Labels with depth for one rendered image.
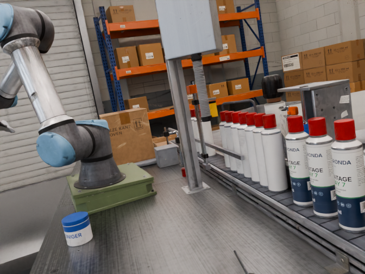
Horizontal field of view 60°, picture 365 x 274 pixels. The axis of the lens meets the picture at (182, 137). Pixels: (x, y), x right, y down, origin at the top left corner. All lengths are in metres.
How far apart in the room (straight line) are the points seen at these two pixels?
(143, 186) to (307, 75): 3.90
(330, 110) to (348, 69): 3.64
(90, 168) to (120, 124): 0.55
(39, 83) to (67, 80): 4.31
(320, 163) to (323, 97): 0.18
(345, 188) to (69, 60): 5.06
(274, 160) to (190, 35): 0.45
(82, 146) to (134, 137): 0.64
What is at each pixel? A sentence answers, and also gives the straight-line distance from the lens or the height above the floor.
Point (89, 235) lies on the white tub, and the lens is 0.94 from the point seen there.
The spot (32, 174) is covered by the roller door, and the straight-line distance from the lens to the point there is 5.44.
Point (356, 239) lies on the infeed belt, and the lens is 0.66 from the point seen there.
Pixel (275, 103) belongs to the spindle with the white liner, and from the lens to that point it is 1.34.
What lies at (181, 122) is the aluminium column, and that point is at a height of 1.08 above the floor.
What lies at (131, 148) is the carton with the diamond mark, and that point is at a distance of 1.68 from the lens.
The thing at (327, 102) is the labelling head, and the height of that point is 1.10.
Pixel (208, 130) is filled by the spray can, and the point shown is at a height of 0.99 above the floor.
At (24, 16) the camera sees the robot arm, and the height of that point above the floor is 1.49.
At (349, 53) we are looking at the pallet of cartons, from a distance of 4.44.
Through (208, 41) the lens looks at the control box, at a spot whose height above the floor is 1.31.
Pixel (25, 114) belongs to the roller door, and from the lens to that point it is 5.36.
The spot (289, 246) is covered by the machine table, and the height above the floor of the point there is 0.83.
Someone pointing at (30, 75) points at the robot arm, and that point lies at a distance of 1.10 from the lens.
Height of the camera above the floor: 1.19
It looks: 9 degrees down
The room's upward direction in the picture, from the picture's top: 10 degrees counter-clockwise
